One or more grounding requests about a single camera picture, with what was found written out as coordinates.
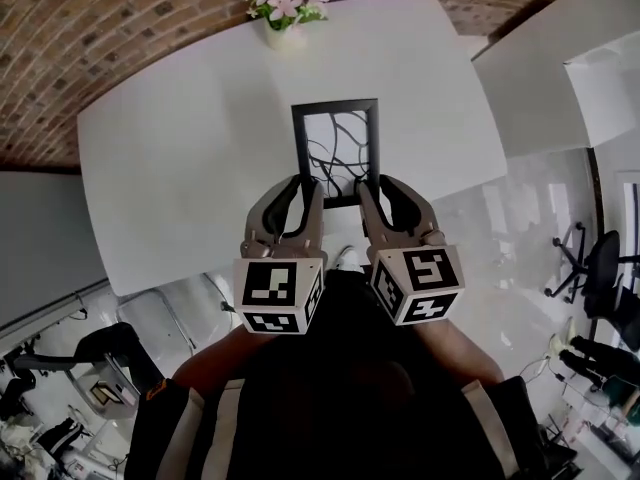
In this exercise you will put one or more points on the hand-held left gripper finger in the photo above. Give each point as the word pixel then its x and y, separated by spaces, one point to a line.
pixel 314 213
pixel 260 208

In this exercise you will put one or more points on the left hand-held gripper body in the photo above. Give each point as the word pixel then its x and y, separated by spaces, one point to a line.
pixel 270 288

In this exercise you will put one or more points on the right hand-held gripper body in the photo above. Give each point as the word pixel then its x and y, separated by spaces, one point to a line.
pixel 425 278

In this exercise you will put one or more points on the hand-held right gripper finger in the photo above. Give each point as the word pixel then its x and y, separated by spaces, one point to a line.
pixel 417 210
pixel 372 215

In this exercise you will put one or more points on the black picture frame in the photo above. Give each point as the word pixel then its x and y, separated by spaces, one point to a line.
pixel 298 143

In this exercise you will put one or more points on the person's right forearm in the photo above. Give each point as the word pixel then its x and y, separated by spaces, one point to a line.
pixel 460 353

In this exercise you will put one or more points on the person's left forearm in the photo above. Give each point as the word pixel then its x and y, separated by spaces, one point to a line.
pixel 215 360

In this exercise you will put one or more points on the person's white shoe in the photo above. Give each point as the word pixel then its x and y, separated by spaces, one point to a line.
pixel 348 259

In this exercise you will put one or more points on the person's black clothing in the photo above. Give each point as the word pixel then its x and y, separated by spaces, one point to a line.
pixel 345 393

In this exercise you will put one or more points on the black exercise machine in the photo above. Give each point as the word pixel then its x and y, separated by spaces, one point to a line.
pixel 115 348

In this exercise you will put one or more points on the black office chair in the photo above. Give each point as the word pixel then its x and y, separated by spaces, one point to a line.
pixel 602 278

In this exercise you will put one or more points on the white side table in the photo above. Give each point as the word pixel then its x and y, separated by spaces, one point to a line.
pixel 540 68

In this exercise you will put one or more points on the pink flowers in white pot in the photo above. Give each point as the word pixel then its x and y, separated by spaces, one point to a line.
pixel 285 3

